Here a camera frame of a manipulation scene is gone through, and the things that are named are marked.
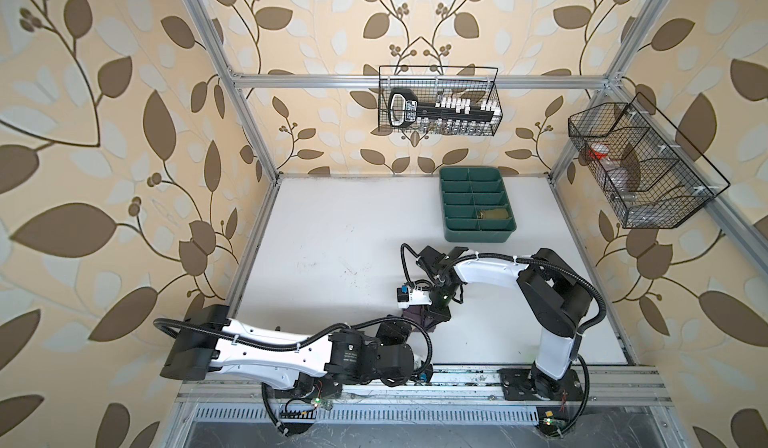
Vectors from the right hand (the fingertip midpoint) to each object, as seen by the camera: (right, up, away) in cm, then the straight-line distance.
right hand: (426, 325), depth 84 cm
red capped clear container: (+47, +49, -3) cm, 68 cm away
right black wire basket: (+55, +41, -12) cm, 69 cm away
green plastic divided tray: (+18, +40, +26) cm, 52 cm away
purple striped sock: (-3, +5, -5) cm, 7 cm away
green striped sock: (+26, +32, +17) cm, 45 cm away
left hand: (-6, +3, -10) cm, 12 cm away
